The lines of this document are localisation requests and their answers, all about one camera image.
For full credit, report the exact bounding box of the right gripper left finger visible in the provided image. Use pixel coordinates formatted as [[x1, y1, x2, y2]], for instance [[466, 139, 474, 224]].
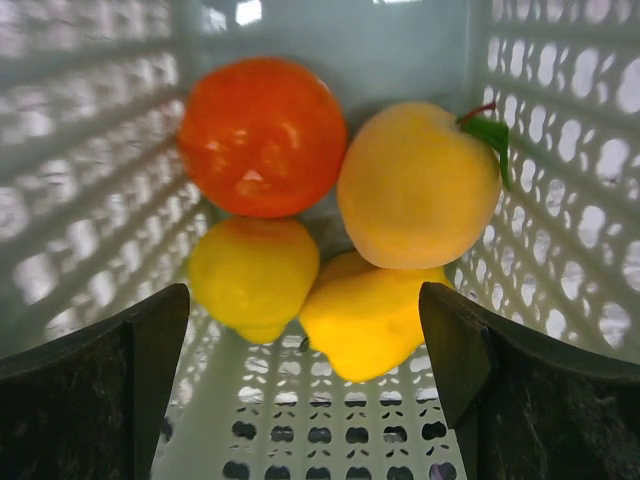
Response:
[[1, 284, 190, 479]]

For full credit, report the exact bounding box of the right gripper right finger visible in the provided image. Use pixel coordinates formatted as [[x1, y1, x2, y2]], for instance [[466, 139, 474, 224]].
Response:
[[419, 283, 639, 479]]

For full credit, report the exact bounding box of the orange fruit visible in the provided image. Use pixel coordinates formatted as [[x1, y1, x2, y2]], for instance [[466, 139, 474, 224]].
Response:
[[336, 102, 511, 269]]

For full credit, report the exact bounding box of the yellow lemon at basket bottom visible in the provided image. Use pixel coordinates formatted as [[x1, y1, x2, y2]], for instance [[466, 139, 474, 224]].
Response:
[[298, 250, 452, 383]]

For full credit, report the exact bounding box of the small yellow lemon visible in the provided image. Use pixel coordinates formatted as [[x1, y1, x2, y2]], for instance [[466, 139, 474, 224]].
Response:
[[188, 216, 320, 344]]

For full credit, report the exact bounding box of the orange tangerine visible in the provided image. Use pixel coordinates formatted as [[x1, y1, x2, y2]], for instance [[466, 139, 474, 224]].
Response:
[[177, 57, 348, 218]]

